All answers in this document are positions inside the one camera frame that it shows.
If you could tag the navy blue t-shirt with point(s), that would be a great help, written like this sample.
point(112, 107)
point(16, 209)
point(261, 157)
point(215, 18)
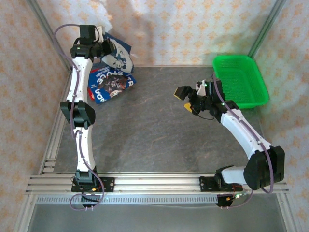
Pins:
point(120, 58)

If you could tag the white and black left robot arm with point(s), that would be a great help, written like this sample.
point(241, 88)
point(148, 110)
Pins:
point(83, 79)

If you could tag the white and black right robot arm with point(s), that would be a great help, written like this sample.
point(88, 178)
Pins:
point(243, 130)

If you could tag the blue printed folded t-shirt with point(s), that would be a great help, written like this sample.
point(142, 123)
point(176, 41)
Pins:
point(113, 84)

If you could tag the green plastic basket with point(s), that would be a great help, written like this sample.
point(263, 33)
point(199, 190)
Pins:
point(241, 79)

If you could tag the red folded t-shirt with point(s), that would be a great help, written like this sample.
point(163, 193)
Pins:
point(91, 96)

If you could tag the aluminium frame post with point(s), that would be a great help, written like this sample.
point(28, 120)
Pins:
point(268, 24)
point(48, 29)

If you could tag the aluminium base rail beam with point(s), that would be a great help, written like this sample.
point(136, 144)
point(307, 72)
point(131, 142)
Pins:
point(157, 183)

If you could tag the aluminium table side rail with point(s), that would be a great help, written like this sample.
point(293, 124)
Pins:
point(51, 149)

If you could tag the aluminium frame leg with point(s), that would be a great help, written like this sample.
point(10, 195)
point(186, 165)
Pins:
point(24, 215)
point(287, 212)

